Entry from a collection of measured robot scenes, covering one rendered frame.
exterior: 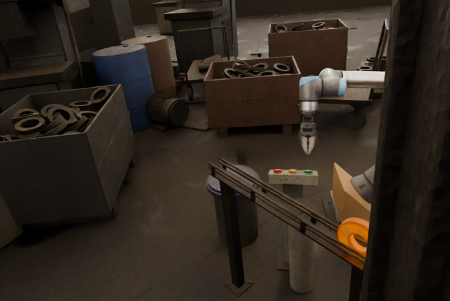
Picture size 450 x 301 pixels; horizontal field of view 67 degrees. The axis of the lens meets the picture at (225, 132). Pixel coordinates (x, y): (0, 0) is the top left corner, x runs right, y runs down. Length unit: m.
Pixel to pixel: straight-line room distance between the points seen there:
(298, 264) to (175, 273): 0.73
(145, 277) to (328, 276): 1.03
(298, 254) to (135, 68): 2.67
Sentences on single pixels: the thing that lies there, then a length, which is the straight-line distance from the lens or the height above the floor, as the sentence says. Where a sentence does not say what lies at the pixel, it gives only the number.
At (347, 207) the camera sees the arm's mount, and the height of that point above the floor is 0.26.
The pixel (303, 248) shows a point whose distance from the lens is 1.76.
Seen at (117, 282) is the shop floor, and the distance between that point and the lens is 2.22.
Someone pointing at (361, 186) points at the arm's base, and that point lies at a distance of 2.23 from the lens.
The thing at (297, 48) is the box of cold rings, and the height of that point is 0.52.
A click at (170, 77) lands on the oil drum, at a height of 0.40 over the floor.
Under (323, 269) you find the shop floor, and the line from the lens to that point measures 2.11.
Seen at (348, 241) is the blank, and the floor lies 0.70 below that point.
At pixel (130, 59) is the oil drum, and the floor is 0.81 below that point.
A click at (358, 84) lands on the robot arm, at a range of 1.88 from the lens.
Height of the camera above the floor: 1.54
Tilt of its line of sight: 25 degrees down
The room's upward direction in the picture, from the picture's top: 6 degrees counter-clockwise
